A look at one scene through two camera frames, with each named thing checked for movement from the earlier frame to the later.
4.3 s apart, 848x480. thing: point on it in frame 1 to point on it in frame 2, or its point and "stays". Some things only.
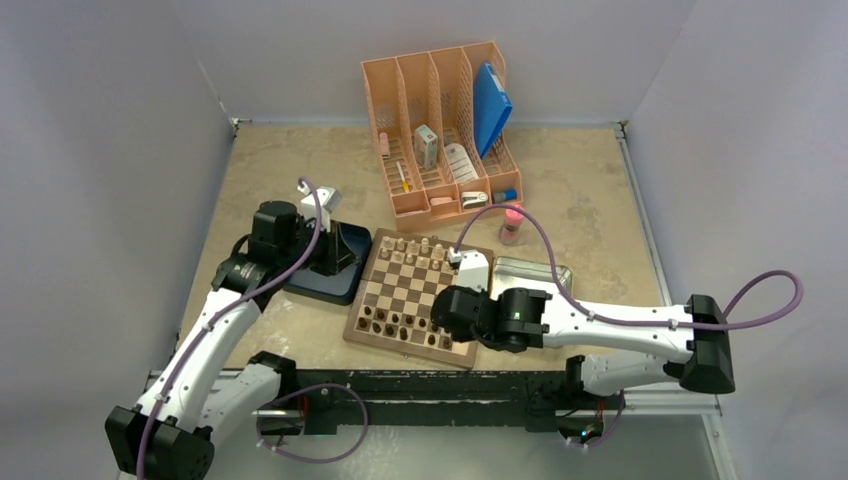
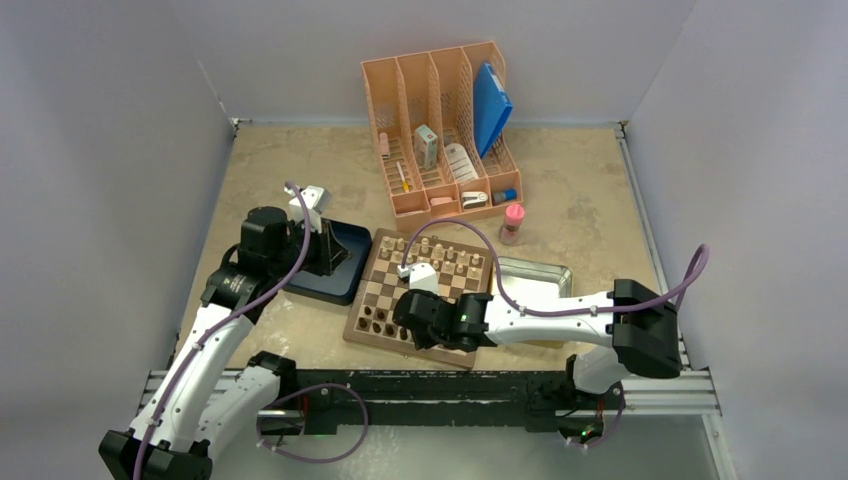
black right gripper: [468, 291] to [425, 340]
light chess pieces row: [422, 254] stays
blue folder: [492, 107] stays
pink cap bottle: [509, 233] stays
